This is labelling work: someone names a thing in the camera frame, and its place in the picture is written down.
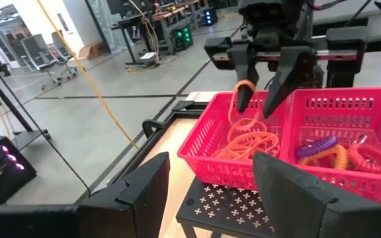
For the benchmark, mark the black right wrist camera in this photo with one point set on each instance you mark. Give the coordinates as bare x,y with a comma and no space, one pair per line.
270,10

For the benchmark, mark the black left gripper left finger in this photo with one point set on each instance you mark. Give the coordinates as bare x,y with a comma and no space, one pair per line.
134,211

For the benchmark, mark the black floor stand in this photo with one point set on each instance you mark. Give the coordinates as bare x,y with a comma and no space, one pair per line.
28,135

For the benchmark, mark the black computer green lights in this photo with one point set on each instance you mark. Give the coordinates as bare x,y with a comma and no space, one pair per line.
182,38

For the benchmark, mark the black perforated metal riser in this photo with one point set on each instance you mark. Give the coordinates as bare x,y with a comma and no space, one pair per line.
217,211

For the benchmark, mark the grey office chair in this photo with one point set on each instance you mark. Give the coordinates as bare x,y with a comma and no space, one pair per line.
35,49
61,43

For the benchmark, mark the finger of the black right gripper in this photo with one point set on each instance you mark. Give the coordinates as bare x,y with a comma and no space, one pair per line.
293,72
246,69

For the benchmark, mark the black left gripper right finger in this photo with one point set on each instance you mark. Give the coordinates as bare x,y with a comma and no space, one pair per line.
296,211

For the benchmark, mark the white box on floor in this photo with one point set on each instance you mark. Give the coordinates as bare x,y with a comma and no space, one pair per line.
148,57

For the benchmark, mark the orange rubber band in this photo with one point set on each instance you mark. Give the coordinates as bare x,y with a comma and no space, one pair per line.
233,153
246,121
243,82
253,143

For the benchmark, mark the cardboard box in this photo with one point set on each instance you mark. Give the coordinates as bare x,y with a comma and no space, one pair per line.
93,51

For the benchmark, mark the red plastic slotted basket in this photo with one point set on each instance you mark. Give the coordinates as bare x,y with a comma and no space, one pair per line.
218,96
342,94

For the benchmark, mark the black computer purple lights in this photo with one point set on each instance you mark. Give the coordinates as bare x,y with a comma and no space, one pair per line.
2,172

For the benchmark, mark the black computer blue lights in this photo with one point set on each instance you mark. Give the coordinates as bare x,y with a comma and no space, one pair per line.
210,16

